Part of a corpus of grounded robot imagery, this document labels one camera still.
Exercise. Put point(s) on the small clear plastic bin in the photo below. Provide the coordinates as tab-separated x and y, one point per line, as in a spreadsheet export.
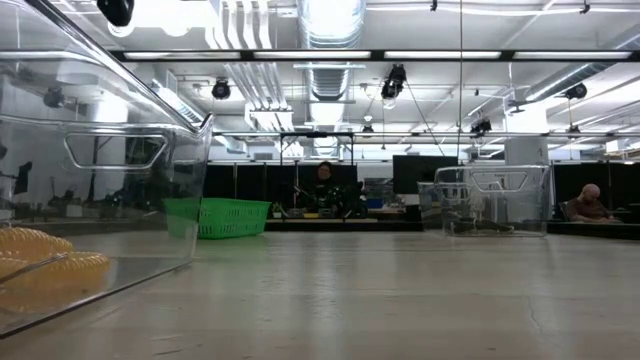
525	200

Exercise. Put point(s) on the black ceiling spotlight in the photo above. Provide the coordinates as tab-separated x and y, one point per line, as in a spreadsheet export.
221	90
395	80
53	97
481	126
576	91

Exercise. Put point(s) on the large clear plastic bin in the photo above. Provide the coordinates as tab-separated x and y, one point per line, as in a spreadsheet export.
100	175

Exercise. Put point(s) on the green plastic basket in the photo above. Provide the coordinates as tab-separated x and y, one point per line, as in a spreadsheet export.
230	217

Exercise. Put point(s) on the small potted plant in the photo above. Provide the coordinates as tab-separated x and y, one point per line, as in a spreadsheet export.
277	212

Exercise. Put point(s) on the person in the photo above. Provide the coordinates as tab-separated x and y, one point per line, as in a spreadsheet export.
590	210
325	172

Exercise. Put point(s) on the black overhead beam with lights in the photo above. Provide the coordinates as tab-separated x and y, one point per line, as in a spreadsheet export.
377	55

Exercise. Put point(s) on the black monitor screen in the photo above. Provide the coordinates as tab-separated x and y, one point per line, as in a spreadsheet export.
415	170

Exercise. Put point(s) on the thin black hanging rod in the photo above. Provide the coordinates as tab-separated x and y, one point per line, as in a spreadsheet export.
460	75

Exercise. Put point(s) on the white pillar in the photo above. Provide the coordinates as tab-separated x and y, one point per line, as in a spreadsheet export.
525	150

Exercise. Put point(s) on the silver ceiling air duct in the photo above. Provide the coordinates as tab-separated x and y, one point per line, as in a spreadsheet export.
330	30

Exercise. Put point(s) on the black background gantry frame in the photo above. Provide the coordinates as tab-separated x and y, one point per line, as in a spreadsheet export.
315	134

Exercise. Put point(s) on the black aluminium table frame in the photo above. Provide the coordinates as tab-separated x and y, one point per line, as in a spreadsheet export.
350	226

